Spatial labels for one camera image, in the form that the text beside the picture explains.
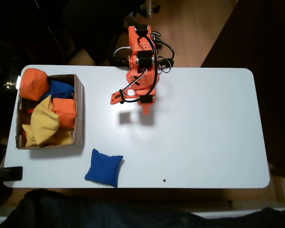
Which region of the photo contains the white power cable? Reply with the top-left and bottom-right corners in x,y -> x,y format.
113,46 -> 133,59

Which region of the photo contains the large yellow bean bag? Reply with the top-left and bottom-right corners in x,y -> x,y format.
30,95 -> 60,146

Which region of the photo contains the shiny metal fixture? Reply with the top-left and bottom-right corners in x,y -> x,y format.
3,75 -> 21,90

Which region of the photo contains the thick black camera cable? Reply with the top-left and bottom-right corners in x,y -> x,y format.
118,34 -> 175,104

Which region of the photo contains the large orange bean bag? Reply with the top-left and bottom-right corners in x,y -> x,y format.
19,68 -> 50,102

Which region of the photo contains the office chair base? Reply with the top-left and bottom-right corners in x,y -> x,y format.
123,0 -> 161,19

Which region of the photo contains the blue bean bag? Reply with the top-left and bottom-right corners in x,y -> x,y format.
85,149 -> 124,188
39,80 -> 76,102

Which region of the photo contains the flat yellow bean bag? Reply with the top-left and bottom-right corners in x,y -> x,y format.
22,123 -> 73,147

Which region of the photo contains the small orange bean bag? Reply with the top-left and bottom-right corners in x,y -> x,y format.
52,97 -> 77,129

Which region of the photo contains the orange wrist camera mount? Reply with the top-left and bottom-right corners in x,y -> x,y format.
110,89 -> 133,105

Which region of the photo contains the white servo wire bundle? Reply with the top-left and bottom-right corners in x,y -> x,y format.
128,68 -> 148,89

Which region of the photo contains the black table clamp block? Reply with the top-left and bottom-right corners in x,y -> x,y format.
0,166 -> 23,182

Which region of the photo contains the cardboard box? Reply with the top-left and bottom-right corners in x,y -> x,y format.
15,74 -> 85,150

